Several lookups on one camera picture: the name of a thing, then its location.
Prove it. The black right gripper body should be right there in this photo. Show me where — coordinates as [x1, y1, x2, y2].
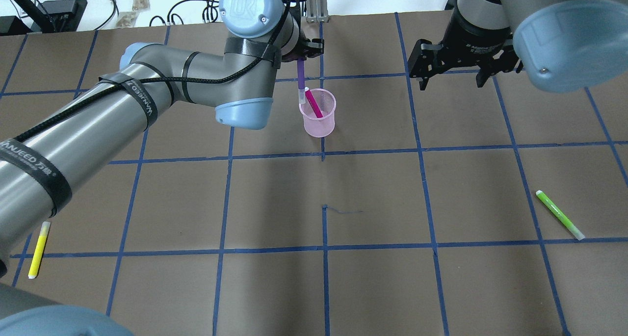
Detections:
[408, 30, 523, 79]

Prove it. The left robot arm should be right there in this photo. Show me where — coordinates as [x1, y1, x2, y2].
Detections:
[0, 0, 324, 276]

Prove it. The purple highlighter pen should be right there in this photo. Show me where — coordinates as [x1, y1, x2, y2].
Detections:
[296, 57, 307, 105]

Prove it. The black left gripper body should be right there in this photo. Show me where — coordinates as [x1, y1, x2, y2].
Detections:
[282, 13, 325, 63]

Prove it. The pink mesh cup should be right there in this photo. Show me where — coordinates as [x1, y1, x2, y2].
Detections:
[299, 87, 337, 138]

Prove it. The aluminium frame post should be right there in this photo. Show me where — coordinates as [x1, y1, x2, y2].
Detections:
[305, 0, 329, 24]

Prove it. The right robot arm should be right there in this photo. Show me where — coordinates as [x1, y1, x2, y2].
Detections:
[408, 0, 628, 93]

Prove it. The black cable bundle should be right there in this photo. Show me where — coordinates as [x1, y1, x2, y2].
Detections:
[149, 0, 226, 27]

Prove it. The yellow highlighter pen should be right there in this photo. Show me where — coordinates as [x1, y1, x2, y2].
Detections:
[27, 221, 51, 280]

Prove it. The green highlighter pen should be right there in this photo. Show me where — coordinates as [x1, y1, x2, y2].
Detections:
[535, 189, 586, 241]

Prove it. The pink highlighter pen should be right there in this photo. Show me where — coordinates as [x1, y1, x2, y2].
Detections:
[305, 87, 324, 119]

